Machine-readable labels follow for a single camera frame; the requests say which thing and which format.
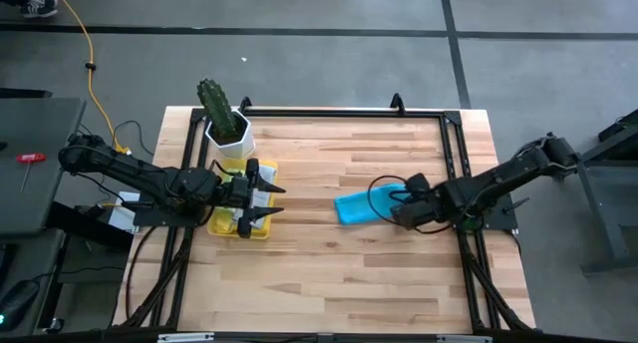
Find white paper sheet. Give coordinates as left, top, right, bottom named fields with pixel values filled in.
left=107, top=190, right=141, bottom=233

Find red-handled hex key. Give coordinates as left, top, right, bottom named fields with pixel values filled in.
left=15, top=153, right=48, bottom=193

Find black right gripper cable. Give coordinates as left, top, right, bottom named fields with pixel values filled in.
left=367, top=174, right=455, bottom=235

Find black aluminium table frame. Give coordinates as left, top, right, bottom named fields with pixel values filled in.
left=112, top=92, right=537, bottom=343

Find silver frame bracket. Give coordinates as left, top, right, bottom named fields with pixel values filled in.
left=157, top=332, right=215, bottom=342
left=436, top=334, right=493, bottom=343

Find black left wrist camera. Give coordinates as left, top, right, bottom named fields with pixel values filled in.
left=228, top=177, right=250, bottom=204

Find grey desk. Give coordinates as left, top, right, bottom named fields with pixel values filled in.
left=0, top=97, right=87, bottom=236

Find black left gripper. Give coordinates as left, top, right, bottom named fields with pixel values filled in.
left=218, top=158, right=287, bottom=238

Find orange extension cable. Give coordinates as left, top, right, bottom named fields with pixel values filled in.
left=48, top=0, right=124, bottom=153

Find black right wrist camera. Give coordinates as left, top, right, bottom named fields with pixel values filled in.
left=406, top=171, right=431, bottom=194

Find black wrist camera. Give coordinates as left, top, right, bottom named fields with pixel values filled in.
left=228, top=177, right=250, bottom=204
left=406, top=171, right=431, bottom=194

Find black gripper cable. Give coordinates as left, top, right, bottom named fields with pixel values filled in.
left=367, top=174, right=455, bottom=235
left=207, top=158, right=250, bottom=184

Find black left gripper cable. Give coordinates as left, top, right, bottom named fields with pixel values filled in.
left=207, top=158, right=250, bottom=184

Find dark desk surface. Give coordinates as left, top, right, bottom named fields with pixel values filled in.
left=0, top=228, right=66, bottom=337

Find translucent yellow plastic tray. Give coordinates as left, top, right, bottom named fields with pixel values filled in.
left=206, top=158, right=279, bottom=241

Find black computer mouse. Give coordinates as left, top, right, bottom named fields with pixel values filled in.
left=0, top=279, right=40, bottom=333

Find blue microfiber towel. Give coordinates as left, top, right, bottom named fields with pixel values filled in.
left=333, top=182, right=415, bottom=227

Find grey metal stand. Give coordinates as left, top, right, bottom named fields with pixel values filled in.
left=567, top=108, right=638, bottom=274

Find black floor cables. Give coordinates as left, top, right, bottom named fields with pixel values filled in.
left=77, top=119, right=151, bottom=204

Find person's shoe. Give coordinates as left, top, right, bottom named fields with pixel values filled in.
left=19, top=0, right=59, bottom=19

